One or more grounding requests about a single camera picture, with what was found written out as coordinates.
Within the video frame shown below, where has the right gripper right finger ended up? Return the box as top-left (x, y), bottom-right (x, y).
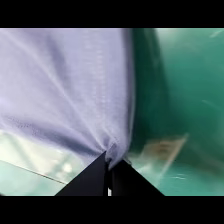
top-left (110, 158), bottom-right (165, 197)

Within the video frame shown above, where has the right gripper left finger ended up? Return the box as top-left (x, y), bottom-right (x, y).
top-left (55, 150), bottom-right (109, 197)

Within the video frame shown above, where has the lavender shirt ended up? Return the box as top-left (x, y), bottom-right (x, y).
top-left (0, 28), bottom-right (137, 170)

